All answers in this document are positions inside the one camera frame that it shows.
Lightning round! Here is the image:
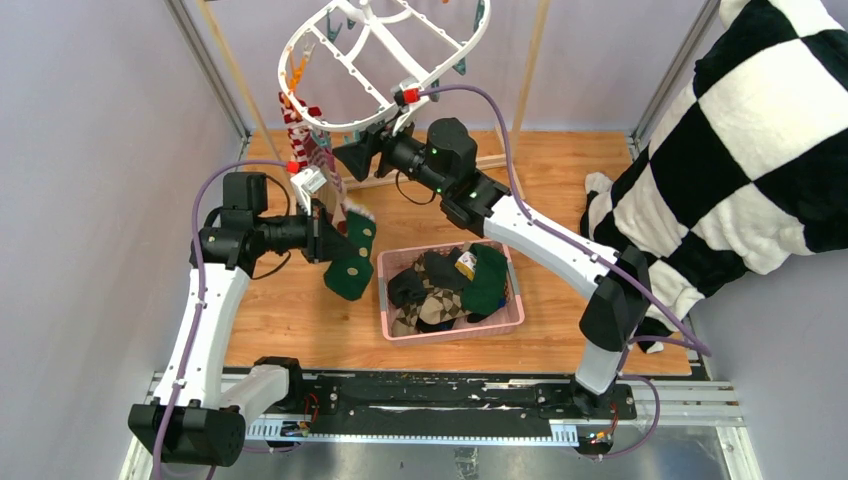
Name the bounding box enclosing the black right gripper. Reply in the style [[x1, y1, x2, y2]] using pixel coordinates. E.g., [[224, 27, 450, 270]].
[[332, 111, 451, 198]]

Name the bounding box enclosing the cream purple striped sock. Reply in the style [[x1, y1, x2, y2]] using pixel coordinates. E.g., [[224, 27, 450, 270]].
[[305, 133, 347, 233]]

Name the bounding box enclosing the dark green sock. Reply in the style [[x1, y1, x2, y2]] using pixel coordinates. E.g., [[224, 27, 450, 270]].
[[460, 243, 508, 316], [323, 203, 377, 301]]

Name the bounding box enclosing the white round sock hanger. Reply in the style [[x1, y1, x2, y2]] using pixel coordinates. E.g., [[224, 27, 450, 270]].
[[277, 1, 491, 132]]

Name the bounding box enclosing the plain black sock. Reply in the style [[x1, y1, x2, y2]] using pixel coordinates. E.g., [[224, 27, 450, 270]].
[[423, 248, 471, 291], [387, 267, 428, 308]]

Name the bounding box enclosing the argyle brown sock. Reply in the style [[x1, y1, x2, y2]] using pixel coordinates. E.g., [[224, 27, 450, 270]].
[[419, 288, 471, 324], [390, 255, 438, 337]]

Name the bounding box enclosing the black blue sock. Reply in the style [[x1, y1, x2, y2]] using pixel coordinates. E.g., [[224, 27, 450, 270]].
[[415, 318, 456, 334]]

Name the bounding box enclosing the pink plastic basket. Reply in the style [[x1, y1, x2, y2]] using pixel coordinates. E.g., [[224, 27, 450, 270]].
[[377, 240, 525, 346]]

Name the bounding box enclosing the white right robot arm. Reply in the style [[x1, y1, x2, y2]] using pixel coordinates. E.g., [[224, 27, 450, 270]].
[[360, 118, 650, 418]]

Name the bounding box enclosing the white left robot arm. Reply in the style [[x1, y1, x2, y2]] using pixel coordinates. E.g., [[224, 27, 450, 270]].
[[128, 161, 376, 479]]

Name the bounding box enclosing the red white striped sock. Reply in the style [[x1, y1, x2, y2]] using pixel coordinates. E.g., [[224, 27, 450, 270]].
[[278, 92, 324, 174]]

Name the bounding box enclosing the wooden clothes rack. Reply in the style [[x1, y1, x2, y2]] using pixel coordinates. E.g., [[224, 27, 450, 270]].
[[195, 0, 552, 200]]

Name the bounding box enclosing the black white checkered blanket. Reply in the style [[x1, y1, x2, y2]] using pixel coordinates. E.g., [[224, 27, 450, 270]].
[[579, 1, 847, 353]]

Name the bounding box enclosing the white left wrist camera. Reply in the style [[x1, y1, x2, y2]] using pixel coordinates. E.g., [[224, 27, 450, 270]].
[[289, 165, 327, 215]]

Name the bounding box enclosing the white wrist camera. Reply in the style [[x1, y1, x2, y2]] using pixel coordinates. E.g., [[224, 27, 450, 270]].
[[390, 77, 427, 136], [289, 165, 327, 215]]

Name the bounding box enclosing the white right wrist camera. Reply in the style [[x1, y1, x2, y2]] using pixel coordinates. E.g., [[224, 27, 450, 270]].
[[390, 77, 427, 136]]

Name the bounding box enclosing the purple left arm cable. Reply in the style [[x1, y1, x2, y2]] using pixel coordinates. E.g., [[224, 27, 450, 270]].
[[150, 158, 299, 480]]

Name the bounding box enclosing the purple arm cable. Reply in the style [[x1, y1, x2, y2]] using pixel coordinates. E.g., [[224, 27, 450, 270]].
[[150, 158, 299, 480], [417, 84, 713, 462]]

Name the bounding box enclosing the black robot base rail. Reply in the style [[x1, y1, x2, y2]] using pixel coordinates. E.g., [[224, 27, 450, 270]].
[[247, 370, 640, 448]]

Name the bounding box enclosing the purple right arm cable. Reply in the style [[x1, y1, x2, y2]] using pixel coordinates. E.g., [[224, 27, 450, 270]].
[[417, 84, 713, 462]]

